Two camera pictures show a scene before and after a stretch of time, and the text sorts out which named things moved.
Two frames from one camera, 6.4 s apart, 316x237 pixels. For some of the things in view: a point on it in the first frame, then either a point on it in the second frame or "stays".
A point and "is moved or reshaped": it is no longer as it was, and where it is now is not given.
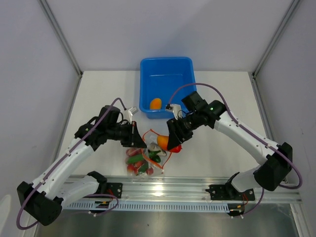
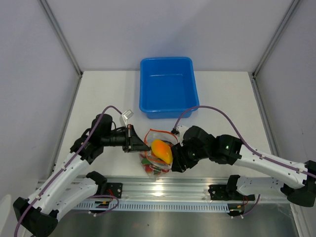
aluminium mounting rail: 193,190 stays
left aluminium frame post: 62,37 stays
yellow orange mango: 156,103 to 162,149
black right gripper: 176,131 to 178,163
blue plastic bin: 160,77 stays
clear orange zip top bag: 148,162 is moved or reshaped
